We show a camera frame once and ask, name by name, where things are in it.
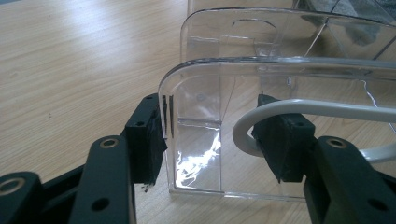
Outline grey striped cloth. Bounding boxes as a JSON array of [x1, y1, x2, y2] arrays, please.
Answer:
[[306, 0, 396, 48]]

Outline clear acrylic organizer box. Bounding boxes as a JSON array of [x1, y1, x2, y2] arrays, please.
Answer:
[[158, 0, 396, 202]]

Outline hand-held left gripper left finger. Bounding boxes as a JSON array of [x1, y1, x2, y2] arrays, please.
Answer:
[[124, 92, 169, 186]]

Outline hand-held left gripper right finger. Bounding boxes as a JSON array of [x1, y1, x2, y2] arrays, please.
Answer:
[[251, 93, 318, 184]]

